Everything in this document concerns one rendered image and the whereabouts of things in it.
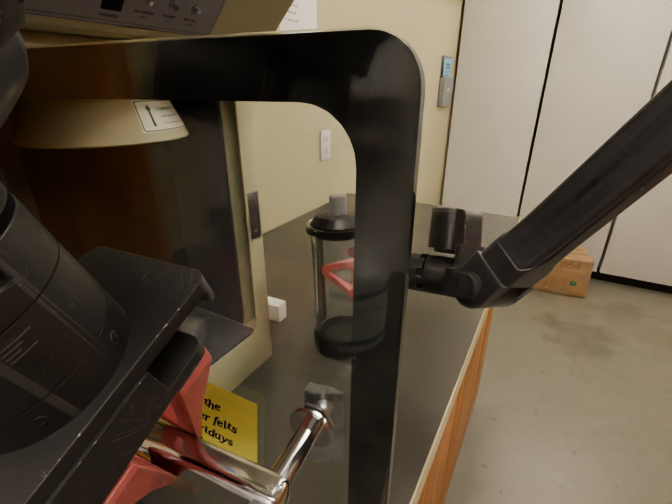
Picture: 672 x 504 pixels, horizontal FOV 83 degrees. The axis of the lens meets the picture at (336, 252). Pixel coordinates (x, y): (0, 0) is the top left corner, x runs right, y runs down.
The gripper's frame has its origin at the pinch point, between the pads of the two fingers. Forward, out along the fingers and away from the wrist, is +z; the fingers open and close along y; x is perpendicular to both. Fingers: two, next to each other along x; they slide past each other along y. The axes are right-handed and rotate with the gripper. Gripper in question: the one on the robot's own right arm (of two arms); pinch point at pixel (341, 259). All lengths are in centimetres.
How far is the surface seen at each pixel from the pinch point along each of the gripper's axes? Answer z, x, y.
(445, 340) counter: -15.9, 17.3, -9.6
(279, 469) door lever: -19.5, -7.8, 41.9
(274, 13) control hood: 0.0, -34.0, 12.4
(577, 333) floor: -55, 110, -188
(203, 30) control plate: 2.6, -31.5, 20.8
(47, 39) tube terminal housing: 6.6, -29.9, 33.3
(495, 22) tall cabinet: 18, -76, -268
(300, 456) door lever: -19.9, -7.5, 40.7
